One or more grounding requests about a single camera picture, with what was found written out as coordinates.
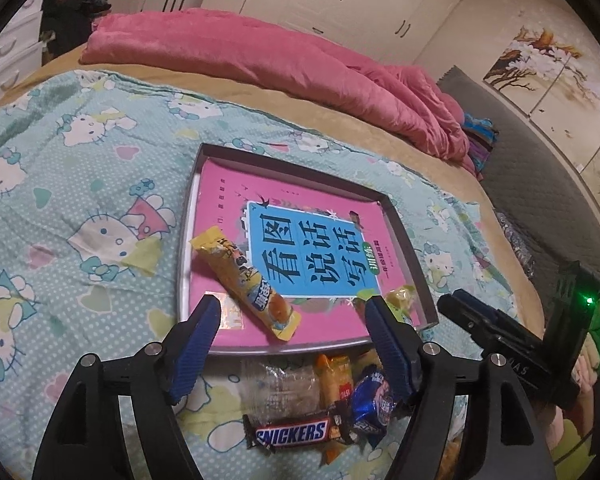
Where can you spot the small orange snack wrapper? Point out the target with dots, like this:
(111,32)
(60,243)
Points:
(332,452)

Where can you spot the dark patterned cloth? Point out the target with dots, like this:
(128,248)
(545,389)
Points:
(517,245)

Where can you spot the bed with beige sheet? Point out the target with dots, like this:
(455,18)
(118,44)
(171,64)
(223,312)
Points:
(305,105)

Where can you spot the grey shallow tray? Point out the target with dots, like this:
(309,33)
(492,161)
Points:
(186,270)

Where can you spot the clear plastic snack packet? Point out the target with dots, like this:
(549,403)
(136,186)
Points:
(280,385)

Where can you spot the floral printed sliding doors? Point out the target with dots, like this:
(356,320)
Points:
(555,70)

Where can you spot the dark clothes pile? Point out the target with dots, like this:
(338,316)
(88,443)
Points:
(65,0)

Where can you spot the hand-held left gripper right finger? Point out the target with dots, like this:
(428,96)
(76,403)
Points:
(387,340)

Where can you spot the cartoon cat printed blanket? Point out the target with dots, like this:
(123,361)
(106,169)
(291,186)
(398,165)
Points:
(55,185)

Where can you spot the pink book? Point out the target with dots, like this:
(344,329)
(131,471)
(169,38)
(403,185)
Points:
(230,195)

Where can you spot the yellow snack packet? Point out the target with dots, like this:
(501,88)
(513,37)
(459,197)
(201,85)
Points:
(230,270)

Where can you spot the pink quilt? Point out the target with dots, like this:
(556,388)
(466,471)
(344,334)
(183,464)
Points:
(230,45)

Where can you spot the grey quilted mat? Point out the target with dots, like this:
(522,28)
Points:
(530,160)

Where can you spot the white drawer chest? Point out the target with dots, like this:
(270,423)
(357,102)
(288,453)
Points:
(10,45)

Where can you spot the colourful striped cloth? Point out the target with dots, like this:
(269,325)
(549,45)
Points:
(480,135)

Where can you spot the yellow snack bag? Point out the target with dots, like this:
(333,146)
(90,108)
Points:
(450,455)

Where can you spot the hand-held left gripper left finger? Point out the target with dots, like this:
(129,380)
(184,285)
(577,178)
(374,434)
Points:
(195,350)

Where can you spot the brown chocolate bar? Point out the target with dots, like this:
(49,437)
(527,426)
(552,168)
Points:
(292,432)

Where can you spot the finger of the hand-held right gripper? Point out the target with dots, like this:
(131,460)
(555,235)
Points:
(485,307)
(460,316)

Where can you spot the blue cookie packet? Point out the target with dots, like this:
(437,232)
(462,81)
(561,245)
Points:
(370,402)

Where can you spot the orange snack packet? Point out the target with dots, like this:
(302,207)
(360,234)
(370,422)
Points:
(337,382)

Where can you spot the small yellow wrapped candy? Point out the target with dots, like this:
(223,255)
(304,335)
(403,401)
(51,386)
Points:
(402,300)

